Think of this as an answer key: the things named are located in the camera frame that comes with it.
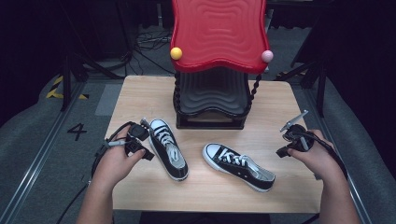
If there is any metal floor rail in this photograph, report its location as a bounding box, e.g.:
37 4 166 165
303 87 372 224
0 82 87 224

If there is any yellow and black floor tape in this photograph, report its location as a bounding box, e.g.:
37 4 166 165
46 75 90 101

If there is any black metal stand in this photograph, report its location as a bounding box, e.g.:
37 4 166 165
60 52 125 112
275 59 328 119

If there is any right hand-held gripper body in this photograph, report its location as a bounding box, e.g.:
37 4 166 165
276 123 316 158

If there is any person's right hand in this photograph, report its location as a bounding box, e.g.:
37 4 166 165
287 129 339 179

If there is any bundle of floor cables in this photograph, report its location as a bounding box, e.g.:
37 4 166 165
134 26 176 76

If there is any red and black shoe rack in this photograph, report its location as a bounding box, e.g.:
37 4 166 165
169 0 275 131

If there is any left hand-held gripper cable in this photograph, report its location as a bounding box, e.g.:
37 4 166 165
55 120 139 224

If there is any person's left hand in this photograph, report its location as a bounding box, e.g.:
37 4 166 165
92 126 147 189

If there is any black canvas sneaker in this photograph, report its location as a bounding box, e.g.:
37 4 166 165
148 118 190 182
202 142 276 193

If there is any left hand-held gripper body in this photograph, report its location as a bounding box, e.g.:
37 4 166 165
124 122 156 161

